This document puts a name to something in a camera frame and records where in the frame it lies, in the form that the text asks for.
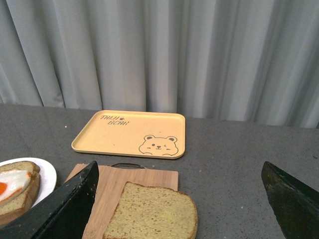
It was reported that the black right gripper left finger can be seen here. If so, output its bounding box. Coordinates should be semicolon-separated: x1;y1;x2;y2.
0;161;99;239

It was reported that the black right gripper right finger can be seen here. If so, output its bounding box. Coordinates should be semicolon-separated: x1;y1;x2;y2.
261;161;319;239

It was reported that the white round plate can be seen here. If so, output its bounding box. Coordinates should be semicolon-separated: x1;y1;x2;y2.
0;157;57;208

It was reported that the bread slice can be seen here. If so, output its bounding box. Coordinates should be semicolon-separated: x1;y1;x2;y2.
103;182;198;239
0;161;40;225

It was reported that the bamboo cutting board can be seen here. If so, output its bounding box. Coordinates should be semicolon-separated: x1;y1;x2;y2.
82;165;178;239

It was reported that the fried egg toy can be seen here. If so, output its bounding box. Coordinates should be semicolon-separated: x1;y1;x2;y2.
0;169;32;205

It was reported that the yellow bear tray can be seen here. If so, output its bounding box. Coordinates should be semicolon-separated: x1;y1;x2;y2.
71;110;185;159

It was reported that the grey curtain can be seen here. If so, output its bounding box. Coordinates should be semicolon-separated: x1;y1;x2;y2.
0;0;319;128

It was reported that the metal board handle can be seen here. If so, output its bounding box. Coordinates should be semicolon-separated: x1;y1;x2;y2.
111;163;146;169

